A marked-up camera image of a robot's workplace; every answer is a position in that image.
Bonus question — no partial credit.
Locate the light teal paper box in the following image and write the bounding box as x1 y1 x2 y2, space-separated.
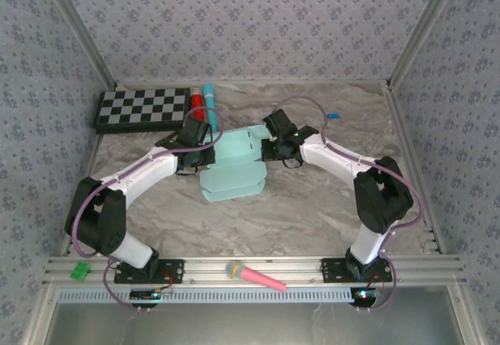
198 124 274 205

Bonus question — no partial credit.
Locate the red glitter tube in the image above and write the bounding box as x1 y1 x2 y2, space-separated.
190 88 208 122

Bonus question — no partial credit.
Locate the teal marker pen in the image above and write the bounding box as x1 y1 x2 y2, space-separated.
202 83 222 127

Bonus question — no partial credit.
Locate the black grey chessboard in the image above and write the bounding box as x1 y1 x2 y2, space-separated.
92 87 192 135

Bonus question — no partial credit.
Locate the pink toy microphone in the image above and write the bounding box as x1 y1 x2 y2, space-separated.
224 259 288 292

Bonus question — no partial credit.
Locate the green plastic block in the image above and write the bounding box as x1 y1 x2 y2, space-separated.
69 261 92 282

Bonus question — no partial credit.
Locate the grey metal sheet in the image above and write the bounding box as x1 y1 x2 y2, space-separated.
42 301 466 345

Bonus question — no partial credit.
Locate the thin aluminium wall rail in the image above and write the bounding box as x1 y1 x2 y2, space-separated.
115 79 391 87

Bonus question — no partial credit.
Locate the aluminium side rail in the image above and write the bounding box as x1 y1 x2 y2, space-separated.
58 83 118 258
384 81 446 256

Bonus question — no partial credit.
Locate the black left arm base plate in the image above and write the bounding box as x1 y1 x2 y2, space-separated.
113 258 185 285

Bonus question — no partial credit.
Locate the long aluminium mounting rail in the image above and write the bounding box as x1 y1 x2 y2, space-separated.
41 254 468 287

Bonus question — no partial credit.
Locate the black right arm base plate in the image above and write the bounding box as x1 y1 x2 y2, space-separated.
320 258 393 283

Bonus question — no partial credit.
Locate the grey slotted cable duct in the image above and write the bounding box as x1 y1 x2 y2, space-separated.
57 286 355 304

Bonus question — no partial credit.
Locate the aluminium frame post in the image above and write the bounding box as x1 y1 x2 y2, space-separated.
38 0 118 91
386 0 466 88

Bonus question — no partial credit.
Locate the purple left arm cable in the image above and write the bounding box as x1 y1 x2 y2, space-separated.
71 106 224 314

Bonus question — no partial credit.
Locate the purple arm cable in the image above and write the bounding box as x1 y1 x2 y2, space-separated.
271 94 427 314
71 106 224 314

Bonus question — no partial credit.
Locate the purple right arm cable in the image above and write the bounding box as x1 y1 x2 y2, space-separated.
271 94 427 314

